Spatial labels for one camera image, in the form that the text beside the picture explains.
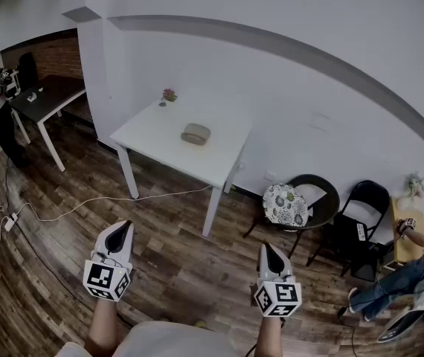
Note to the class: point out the light wooden side table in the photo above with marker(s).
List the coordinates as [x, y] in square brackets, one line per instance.
[401, 244]

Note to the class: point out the brown glasses case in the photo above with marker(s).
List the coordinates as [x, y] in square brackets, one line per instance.
[196, 132]

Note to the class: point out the person's right forearm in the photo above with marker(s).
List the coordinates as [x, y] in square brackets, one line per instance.
[269, 337]

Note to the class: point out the dark desk with white frame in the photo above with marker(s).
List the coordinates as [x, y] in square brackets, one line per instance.
[48, 95]

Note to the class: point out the floral round cushion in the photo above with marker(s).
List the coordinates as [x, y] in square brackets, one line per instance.
[284, 205]

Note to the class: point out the small white desk item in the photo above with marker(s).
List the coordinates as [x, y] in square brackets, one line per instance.
[32, 97]

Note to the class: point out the black folding chair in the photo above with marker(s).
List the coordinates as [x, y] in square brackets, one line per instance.
[349, 229]

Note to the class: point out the white power adapter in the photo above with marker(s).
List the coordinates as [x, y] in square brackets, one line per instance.
[10, 222]

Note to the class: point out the white paper tag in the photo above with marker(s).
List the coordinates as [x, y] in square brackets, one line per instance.
[361, 233]

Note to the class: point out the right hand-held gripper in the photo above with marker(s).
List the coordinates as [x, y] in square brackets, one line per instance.
[277, 298]

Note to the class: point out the person's left forearm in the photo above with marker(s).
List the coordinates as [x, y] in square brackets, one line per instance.
[102, 325]

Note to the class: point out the dark round wicker chair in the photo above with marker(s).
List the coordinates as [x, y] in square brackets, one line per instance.
[333, 203]

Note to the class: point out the small red flower plant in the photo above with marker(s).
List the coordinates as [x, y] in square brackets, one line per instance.
[169, 95]

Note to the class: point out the white flower bouquet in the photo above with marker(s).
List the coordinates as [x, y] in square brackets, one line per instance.
[414, 184]

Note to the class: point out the person's right yellow shoe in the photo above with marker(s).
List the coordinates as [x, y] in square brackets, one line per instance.
[199, 324]

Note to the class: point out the person's white shirt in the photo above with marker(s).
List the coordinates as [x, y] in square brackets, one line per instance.
[167, 342]

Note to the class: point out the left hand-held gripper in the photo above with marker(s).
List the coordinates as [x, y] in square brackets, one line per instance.
[102, 277]

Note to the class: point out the black office chair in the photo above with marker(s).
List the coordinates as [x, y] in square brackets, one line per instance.
[28, 71]

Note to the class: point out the white square table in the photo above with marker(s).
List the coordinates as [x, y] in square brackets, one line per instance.
[152, 132]

